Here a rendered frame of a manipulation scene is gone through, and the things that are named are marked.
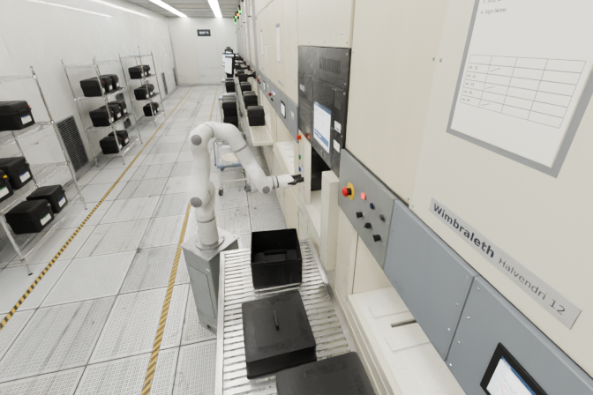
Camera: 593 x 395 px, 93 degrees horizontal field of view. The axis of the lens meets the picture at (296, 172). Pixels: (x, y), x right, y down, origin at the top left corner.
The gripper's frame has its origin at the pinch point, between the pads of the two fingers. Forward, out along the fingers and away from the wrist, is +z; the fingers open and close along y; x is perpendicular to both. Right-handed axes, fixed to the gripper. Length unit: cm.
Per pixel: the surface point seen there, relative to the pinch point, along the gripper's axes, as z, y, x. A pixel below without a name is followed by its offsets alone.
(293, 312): -28, 67, -33
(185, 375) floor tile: -88, 22, -119
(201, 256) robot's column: -66, 1, -43
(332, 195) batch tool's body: -2, 50, 14
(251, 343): -48, 74, -33
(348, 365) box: -21, 103, -18
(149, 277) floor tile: -120, -80, -119
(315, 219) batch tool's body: 10.0, 3.6, -31.9
